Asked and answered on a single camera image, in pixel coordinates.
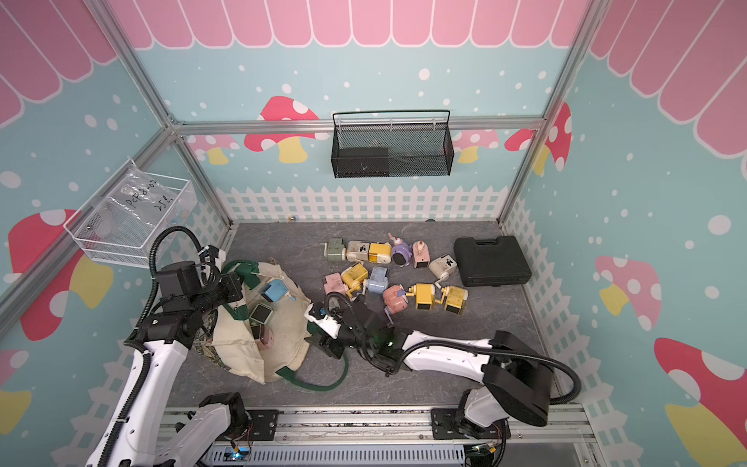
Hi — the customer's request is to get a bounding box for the beige pencil sharpener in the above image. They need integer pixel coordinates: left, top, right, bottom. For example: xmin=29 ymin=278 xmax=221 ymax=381
xmin=345 ymin=241 xmax=371 ymax=263

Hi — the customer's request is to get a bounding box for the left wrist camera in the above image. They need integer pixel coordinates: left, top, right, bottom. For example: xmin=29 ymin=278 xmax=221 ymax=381
xmin=198 ymin=245 xmax=227 ymax=270

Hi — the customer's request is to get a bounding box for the cream crank pencil sharpener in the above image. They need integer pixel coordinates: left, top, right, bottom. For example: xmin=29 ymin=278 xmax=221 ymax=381
xmin=428 ymin=254 xmax=458 ymax=282

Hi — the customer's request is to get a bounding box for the cream canvas tote bag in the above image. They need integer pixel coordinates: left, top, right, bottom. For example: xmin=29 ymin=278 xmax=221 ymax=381
xmin=193 ymin=260 xmax=349 ymax=392

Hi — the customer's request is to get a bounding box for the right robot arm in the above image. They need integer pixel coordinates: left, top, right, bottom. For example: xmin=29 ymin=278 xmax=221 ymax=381
xmin=305 ymin=292 xmax=582 ymax=439

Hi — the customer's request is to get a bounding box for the yellow black pencil sharpener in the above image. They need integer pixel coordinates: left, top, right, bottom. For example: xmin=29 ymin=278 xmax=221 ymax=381
xmin=438 ymin=286 xmax=469 ymax=315

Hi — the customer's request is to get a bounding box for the green pencil sharpener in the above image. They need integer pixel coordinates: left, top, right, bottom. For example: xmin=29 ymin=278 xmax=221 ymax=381
xmin=324 ymin=237 xmax=347 ymax=262

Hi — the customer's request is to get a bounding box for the pink boxy pencil sharpener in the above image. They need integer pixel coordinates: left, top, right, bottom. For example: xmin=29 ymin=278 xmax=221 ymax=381
xmin=323 ymin=272 xmax=348 ymax=294

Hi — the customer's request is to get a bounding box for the pink red-drawer pencil sharpener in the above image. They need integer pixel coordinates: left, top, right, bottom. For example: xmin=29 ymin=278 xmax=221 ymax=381
xmin=256 ymin=325 xmax=274 ymax=350

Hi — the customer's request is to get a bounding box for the purple pencil sharpener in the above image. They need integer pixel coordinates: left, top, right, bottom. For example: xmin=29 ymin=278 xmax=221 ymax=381
xmin=388 ymin=233 xmax=412 ymax=267

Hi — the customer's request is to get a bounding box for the black wire mesh basket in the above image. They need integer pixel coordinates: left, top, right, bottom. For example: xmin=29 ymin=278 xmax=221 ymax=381
xmin=331 ymin=109 xmax=455 ymax=178

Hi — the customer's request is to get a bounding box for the light blue pencil sharpener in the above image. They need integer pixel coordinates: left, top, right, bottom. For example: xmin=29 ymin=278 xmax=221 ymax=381
xmin=261 ymin=279 xmax=289 ymax=304

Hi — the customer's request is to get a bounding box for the yellow crank pencil sharpener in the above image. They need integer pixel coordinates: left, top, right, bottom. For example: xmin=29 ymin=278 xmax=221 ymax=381
xmin=340 ymin=263 xmax=369 ymax=298

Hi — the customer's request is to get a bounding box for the black plastic tool case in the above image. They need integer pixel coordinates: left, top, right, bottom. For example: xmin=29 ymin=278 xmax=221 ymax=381
xmin=453 ymin=235 xmax=532 ymax=287

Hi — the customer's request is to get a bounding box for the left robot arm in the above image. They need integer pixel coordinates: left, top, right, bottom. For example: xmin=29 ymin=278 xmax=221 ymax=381
xmin=87 ymin=226 xmax=250 ymax=466

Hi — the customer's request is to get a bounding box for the teal grey pencil sharpener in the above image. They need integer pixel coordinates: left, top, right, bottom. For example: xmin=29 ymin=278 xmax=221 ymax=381
xmin=249 ymin=303 xmax=274 ymax=325

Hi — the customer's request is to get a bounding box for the black box in basket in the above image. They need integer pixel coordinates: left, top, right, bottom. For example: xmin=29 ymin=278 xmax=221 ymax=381
xmin=332 ymin=147 xmax=390 ymax=178

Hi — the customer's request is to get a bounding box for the clear wall bin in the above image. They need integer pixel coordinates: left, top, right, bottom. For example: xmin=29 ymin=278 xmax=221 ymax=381
xmin=63 ymin=161 xmax=196 ymax=269

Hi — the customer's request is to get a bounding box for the yellow white pencil sharpener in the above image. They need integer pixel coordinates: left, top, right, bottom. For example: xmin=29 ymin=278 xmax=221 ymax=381
xmin=407 ymin=283 xmax=436 ymax=311

